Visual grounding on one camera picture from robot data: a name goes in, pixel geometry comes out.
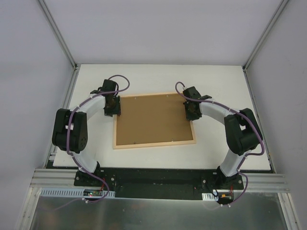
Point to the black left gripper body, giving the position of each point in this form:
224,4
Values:
112,109

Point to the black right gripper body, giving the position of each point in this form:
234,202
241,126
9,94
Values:
190,113

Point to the brown cardboard backing board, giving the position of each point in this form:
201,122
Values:
153,119

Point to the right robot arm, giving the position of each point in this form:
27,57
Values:
241,129

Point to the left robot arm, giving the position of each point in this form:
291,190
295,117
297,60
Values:
70,132

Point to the right aluminium corner post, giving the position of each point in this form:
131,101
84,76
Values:
266,32

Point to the aluminium corner post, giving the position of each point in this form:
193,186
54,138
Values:
266,32
48,15

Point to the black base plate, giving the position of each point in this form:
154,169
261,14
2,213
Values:
174,184

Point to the right cable duct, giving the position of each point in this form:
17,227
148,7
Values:
209,197

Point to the cable duct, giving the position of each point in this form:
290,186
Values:
209,197
76,193

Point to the left cable duct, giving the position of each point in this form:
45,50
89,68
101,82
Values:
76,193

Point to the aluminium front rail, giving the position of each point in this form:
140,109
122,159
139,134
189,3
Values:
117,177

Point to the left aluminium corner post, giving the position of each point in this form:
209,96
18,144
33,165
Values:
48,15

